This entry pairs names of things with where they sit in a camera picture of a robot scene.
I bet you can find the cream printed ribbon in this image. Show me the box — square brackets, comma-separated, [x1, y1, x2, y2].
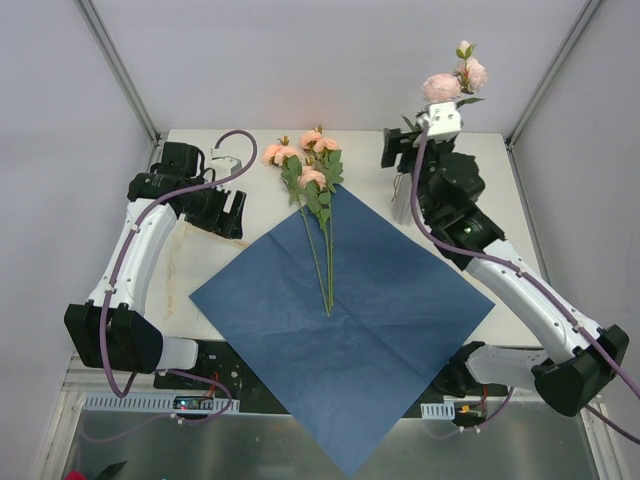
[166, 220, 249, 322]

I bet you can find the blue wrapping paper sheet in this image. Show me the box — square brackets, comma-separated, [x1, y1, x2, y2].
[191, 189, 493, 476]

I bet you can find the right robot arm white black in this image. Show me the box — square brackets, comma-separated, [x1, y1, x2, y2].
[381, 129, 629, 417]

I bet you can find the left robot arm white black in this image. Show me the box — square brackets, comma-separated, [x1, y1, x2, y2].
[64, 142, 246, 389]

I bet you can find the white ribbed ceramic vase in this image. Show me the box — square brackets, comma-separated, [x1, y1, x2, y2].
[391, 173, 423, 227]

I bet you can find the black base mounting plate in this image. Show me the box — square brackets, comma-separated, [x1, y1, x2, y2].
[152, 337, 517, 416]

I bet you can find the red object bottom edge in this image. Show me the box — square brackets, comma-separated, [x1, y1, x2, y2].
[64, 470, 87, 480]

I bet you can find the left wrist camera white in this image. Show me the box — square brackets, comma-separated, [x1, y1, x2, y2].
[209, 156, 243, 187]

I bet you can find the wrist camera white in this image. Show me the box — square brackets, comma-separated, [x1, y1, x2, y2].
[417, 101, 462, 141]
[209, 156, 243, 187]

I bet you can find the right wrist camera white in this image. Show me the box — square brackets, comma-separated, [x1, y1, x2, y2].
[417, 101, 462, 141]

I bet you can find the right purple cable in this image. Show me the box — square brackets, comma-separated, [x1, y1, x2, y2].
[409, 124, 640, 444]

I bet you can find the purple cable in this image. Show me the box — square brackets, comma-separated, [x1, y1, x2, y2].
[79, 129, 259, 441]
[409, 124, 640, 444]

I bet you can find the left aluminium frame post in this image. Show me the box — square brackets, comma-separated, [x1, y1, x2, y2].
[74, 0, 162, 146]

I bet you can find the aluminium frame post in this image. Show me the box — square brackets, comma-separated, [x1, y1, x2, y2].
[74, 0, 162, 146]
[505, 0, 606, 151]

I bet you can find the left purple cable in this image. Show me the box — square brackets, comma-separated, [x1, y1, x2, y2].
[79, 129, 259, 441]

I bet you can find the left white cable duct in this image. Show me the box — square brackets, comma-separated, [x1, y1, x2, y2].
[84, 392, 240, 416]

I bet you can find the white cable duct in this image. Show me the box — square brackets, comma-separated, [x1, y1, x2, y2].
[420, 401, 456, 421]
[84, 392, 240, 416]

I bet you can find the right aluminium frame post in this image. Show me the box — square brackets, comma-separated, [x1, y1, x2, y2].
[505, 0, 606, 151]

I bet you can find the right white cable duct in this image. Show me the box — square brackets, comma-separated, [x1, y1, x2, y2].
[420, 401, 456, 421]

